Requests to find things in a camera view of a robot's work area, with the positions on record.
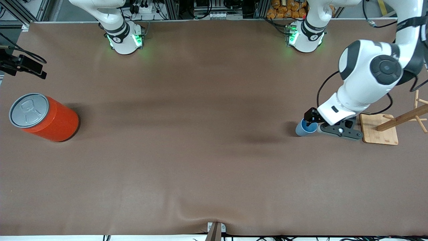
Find orange snack bags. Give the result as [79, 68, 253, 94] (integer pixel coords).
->
[266, 0, 308, 19]

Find white power strip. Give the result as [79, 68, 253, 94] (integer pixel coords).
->
[129, 0, 162, 14]

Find metal clamp bracket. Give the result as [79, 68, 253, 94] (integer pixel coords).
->
[207, 222, 226, 241]

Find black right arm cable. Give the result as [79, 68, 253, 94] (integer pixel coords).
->
[0, 33, 47, 65]

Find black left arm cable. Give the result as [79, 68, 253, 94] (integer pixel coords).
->
[316, 0, 428, 115]

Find wooden cup rack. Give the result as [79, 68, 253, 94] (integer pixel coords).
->
[360, 90, 428, 146]

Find orange can with grey lid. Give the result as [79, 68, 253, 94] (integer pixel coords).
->
[9, 93, 80, 143]

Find brown table cover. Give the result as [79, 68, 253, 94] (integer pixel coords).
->
[0, 19, 428, 237]

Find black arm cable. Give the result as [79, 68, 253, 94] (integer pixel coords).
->
[316, 0, 428, 115]
[0, 33, 47, 65]

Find light blue plastic cup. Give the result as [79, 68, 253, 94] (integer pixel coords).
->
[295, 118, 318, 137]

